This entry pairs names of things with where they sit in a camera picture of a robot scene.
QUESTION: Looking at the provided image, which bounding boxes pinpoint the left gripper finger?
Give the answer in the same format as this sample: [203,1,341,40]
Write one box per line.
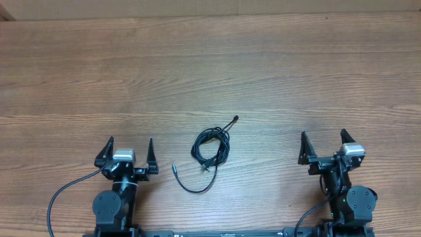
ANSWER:
[94,136,114,167]
[147,138,159,174]

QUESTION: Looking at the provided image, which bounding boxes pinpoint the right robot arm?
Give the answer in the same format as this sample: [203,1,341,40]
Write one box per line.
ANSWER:
[293,129,378,236]

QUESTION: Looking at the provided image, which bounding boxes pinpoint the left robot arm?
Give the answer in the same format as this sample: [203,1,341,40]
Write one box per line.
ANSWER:
[92,137,159,237]

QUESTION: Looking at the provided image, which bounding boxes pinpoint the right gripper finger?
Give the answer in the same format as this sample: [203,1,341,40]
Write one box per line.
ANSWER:
[340,128,355,144]
[298,131,316,165]

